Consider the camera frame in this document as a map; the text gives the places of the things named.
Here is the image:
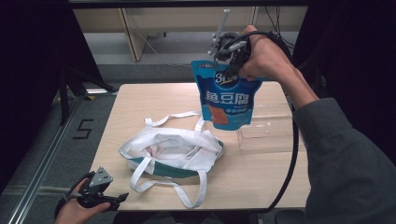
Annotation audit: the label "grey sleeve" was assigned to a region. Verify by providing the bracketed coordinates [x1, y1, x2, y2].
[292, 97, 396, 224]

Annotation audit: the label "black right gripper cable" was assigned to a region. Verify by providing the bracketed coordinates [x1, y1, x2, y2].
[218, 30, 302, 215]

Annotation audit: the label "person's right hand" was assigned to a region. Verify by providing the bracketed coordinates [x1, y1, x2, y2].
[238, 24, 296, 83]

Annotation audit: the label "white tote bag coloured shapes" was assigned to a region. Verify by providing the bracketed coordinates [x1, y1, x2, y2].
[119, 110, 225, 209]

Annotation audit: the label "person's left hand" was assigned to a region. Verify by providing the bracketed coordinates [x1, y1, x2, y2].
[54, 199, 112, 224]

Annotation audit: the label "clear plastic bin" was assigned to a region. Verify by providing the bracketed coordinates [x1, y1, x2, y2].
[236, 102, 302, 154]

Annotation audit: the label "aluminium floor rail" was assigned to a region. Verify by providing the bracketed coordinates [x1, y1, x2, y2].
[7, 95, 87, 224]

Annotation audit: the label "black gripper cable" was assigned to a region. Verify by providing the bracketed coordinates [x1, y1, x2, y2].
[218, 30, 302, 215]
[54, 171, 96, 218]

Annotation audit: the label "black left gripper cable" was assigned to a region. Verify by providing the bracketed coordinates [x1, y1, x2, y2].
[54, 171, 96, 218]

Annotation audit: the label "black curtain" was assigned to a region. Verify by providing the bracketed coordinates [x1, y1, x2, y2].
[290, 0, 396, 162]
[0, 0, 106, 194]

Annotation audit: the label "black metal stand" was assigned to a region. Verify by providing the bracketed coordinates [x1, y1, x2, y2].
[58, 67, 119, 126]

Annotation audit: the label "blue snack pouch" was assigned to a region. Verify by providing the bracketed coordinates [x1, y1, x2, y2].
[191, 59, 264, 132]

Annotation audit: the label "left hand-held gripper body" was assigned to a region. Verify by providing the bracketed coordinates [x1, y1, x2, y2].
[76, 166, 120, 209]

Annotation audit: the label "light wooden desk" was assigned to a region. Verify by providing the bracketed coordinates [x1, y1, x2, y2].
[73, 5, 309, 63]

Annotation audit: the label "bundle of black cables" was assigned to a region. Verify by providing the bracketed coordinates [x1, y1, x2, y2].
[264, 6, 296, 48]

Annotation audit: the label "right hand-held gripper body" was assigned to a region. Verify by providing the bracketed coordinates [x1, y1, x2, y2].
[207, 7, 252, 69]

